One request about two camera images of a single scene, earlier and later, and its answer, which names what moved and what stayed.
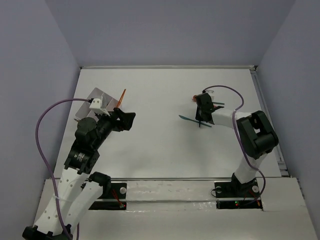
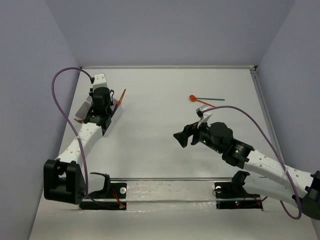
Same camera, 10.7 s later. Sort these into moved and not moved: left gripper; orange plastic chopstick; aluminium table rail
Moved: left gripper
Not moved: orange plastic chopstick; aluminium table rail
